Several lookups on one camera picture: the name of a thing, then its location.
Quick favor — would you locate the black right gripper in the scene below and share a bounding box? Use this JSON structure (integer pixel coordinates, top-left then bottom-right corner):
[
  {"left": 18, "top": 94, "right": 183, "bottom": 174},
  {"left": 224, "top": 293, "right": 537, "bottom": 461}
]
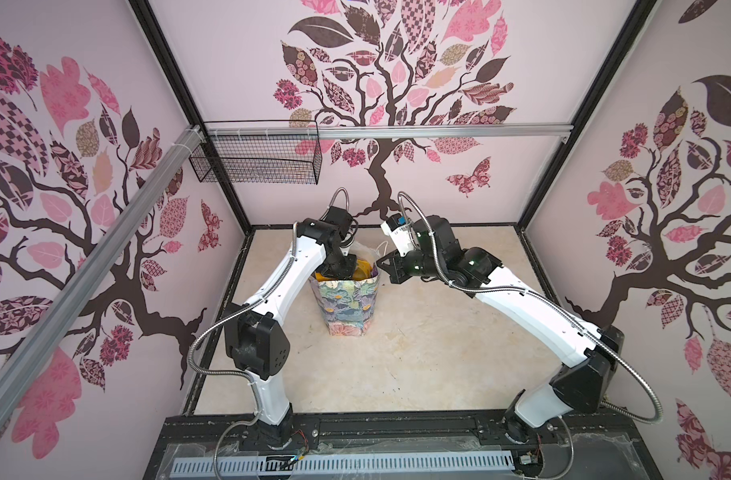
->
[{"left": 373, "top": 244, "right": 443, "bottom": 286}]

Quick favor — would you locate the yellow snack packet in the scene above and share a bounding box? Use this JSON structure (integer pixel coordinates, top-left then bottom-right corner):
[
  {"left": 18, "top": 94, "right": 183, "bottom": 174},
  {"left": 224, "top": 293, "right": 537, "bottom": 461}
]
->
[{"left": 315, "top": 258, "right": 375, "bottom": 282}]

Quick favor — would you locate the floral white paper bag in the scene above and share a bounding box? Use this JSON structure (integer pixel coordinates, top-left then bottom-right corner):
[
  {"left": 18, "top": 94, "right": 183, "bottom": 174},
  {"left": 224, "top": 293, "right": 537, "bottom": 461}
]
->
[{"left": 309, "top": 241, "right": 387, "bottom": 337}]

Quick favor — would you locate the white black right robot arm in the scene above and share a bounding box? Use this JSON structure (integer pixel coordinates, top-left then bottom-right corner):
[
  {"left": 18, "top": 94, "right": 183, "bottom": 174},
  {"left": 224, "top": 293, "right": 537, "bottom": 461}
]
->
[{"left": 377, "top": 214, "right": 623, "bottom": 444}]

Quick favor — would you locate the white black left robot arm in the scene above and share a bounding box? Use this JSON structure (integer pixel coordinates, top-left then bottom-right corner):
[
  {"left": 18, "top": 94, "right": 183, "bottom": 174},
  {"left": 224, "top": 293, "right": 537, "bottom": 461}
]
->
[{"left": 224, "top": 207, "right": 357, "bottom": 426}]

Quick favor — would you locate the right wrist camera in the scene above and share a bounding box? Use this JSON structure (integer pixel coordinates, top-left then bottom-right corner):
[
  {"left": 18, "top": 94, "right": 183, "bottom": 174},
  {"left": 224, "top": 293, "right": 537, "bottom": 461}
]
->
[{"left": 381, "top": 213, "right": 415, "bottom": 257}]

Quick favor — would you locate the right metal cable conduit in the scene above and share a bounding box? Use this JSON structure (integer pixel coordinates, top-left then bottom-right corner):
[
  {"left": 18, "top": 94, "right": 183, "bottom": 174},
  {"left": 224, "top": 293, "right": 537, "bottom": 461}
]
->
[{"left": 396, "top": 190, "right": 665, "bottom": 480}]

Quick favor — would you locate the metal cable conduit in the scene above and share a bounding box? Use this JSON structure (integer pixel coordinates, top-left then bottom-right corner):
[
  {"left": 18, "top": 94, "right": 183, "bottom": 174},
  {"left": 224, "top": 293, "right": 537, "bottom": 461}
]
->
[
  {"left": 186, "top": 187, "right": 352, "bottom": 480},
  {"left": 396, "top": 190, "right": 665, "bottom": 480}
]

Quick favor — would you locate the black wire basket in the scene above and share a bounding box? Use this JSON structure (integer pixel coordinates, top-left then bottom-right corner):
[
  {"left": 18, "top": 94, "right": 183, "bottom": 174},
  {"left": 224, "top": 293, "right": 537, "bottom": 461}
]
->
[{"left": 190, "top": 120, "right": 323, "bottom": 184}]

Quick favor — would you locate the rear aluminium rail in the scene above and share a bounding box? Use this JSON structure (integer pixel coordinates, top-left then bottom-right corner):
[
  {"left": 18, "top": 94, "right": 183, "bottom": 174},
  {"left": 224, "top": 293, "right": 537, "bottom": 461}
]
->
[{"left": 207, "top": 123, "right": 573, "bottom": 140}]

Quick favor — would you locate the aluminium rail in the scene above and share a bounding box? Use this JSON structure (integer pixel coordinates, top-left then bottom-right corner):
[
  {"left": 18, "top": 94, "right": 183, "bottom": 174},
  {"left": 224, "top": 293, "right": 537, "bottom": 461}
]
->
[
  {"left": 207, "top": 123, "right": 573, "bottom": 140},
  {"left": 0, "top": 125, "right": 204, "bottom": 431}
]

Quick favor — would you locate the left metal cable conduit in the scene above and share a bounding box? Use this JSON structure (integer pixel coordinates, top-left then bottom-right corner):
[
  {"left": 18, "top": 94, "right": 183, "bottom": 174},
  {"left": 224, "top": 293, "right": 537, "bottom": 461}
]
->
[{"left": 186, "top": 187, "right": 352, "bottom": 480}]

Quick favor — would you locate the white slotted cable duct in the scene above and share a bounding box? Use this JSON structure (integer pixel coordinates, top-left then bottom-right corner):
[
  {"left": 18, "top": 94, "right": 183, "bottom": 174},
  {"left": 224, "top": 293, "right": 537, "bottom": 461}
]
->
[{"left": 164, "top": 451, "right": 515, "bottom": 479}]

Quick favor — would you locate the black base frame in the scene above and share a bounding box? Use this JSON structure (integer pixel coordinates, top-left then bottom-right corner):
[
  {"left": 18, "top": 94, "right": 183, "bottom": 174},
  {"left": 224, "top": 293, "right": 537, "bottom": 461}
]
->
[{"left": 144, "top": 410, "right": 662, "bottom": 479}]

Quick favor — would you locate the left aluminium rail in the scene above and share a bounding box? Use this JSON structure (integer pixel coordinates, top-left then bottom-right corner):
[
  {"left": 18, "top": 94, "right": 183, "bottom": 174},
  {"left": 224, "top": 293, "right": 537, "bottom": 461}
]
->
[{"left": 0, "top": 125, "right": 204, "bottom": 431}]

